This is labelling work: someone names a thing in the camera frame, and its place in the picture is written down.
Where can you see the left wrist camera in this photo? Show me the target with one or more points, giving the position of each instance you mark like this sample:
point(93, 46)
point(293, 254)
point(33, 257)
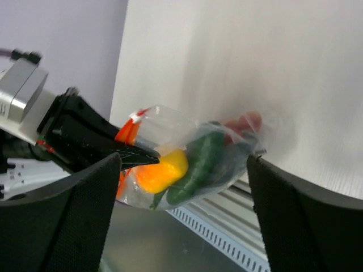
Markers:
point(24, 101)

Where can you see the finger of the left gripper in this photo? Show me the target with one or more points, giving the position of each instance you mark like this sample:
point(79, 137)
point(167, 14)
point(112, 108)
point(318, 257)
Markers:
point(75, 136)

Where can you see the green chili pepper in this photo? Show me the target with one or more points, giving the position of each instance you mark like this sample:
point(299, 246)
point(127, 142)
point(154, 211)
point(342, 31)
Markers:
point(202, 155)

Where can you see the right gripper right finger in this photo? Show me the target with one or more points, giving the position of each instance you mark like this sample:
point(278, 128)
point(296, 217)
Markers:
point(304, 227)

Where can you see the clear orange zip top bag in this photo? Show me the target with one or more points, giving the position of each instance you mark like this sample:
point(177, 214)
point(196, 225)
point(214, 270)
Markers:
point(163, 130)

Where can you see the white slotted cable duct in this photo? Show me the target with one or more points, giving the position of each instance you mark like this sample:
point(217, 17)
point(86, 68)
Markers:
point(233, 250)

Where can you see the red cherry tomato bunch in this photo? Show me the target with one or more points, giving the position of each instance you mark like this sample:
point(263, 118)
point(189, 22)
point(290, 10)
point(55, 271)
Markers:
point(248, 123)

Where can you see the yellow bell pepper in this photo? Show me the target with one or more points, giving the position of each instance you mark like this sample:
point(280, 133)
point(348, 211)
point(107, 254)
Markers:
point(155, 178)

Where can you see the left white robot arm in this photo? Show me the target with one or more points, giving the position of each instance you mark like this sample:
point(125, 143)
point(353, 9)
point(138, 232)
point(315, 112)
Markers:
point(24, 167)

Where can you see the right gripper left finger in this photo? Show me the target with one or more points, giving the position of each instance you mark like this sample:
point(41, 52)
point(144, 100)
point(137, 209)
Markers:
point(61, 226)

